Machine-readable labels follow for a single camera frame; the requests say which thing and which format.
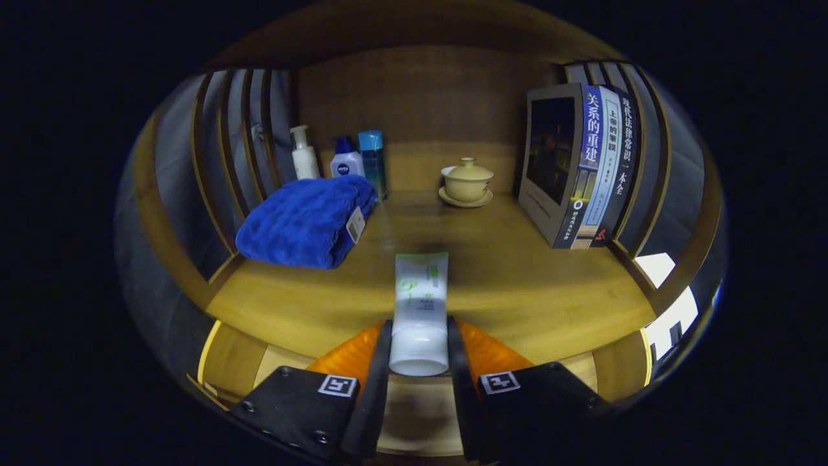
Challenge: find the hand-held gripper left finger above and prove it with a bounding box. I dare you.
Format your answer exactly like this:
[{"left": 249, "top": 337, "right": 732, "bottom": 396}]
[{"left": 230, "top": 318, "right": 394, "bottom": 465}]

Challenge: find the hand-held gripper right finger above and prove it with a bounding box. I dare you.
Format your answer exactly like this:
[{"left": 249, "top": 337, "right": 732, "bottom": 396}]
[{"left": 446, "top": 316, "right": 612, "bottom": 463}]

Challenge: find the white cream tube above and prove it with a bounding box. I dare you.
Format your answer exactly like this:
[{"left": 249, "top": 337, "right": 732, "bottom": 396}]
[{"left": 388, "top": 252, "right": 450, "bottom": 377}]

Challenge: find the wooden countertop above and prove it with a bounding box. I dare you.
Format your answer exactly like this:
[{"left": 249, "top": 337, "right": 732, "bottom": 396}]
[{"left": 206, "top": 190, "right": 657, "bottom": 366}]

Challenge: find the white cabinet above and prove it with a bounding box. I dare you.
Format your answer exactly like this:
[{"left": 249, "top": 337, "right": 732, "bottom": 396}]
[{"left": 634, "top": 252, "right": 699, "bottom": 363}]

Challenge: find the wooden cabinet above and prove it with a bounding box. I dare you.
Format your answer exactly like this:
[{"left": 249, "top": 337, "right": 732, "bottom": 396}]
[{"left": 115, "top": 0, "right": 728, "bottom": 460}]

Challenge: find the folded blue towel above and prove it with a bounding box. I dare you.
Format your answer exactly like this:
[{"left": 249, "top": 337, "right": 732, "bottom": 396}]
[{"left": 235, "top": 175, "right": 377, "bottom": 270}]

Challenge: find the beige lidded teacup with saucer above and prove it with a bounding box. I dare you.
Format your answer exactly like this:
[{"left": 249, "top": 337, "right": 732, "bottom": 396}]
[{"left": 439, "top": 157, "right": 495, "bottom": 208}]

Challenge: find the teal blue bottle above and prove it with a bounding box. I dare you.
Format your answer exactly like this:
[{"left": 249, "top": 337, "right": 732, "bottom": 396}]
[{"left": 358, "top": 130, "right": 389, "bottom": 203}]

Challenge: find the white bottle with blue cap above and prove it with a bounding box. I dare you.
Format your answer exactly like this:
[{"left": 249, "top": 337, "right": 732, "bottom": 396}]
[{"left": 330, "top": 135, "right": 365, "bottom": 179}]

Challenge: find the white pump bottle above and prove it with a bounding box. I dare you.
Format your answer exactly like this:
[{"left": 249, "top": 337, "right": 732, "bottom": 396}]
[{"left": 289, "top": 124, "right": 321, "bottom": 181}]

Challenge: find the pale spine book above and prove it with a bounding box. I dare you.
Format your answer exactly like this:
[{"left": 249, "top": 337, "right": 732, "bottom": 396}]
[{"left": 569, "top": 86, "right": 623, "bottom": 250}]

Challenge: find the black spine book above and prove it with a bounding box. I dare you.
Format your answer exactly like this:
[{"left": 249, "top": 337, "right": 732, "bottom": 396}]
[{"left": 592, "top": 91, "right": 641, "bottom": 248}]

